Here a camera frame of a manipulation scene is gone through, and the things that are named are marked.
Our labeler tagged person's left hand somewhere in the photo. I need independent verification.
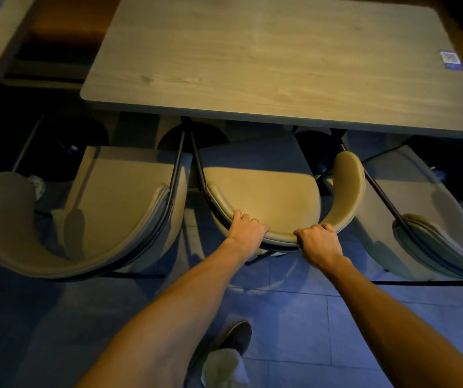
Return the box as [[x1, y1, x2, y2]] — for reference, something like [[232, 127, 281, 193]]
[[224, 210, 270, 260]]

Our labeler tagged person's right hand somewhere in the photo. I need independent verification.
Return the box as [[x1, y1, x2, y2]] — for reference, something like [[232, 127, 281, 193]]
[[293, 223, 352, 272]]

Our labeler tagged beige padded chair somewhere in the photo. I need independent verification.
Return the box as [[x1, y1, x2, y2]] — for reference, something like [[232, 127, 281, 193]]
[[324, 144, 463, 286], [0, 131, 194, 281], [189, 131, 366, 266]]

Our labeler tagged person's left forearm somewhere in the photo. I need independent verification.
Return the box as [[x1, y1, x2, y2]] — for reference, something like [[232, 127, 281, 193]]
[[76, 239, 255, 388]]

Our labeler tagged person's right forearm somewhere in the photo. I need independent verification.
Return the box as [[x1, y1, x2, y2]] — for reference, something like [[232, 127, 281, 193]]
[[324, 257, 463, 388]]

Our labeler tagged person's dark shoe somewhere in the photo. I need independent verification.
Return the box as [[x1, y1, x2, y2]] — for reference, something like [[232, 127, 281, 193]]
[[211, 321, 253, 358]]

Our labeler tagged person's light trouser leg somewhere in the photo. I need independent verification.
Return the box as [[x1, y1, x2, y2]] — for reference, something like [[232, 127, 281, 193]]
[[201, 348, 251, 388]]

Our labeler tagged crumpled white paper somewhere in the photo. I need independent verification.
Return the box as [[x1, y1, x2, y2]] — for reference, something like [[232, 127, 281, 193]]
[[27, 175, 47, 201]]

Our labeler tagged blue and white sticker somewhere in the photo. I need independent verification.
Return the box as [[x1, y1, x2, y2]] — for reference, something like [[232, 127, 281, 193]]
[[440, 51, 463, 71]]

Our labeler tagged black round pedestal base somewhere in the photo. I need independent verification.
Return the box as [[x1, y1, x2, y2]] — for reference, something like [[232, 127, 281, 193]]
[[157, 122, 230, 152]]

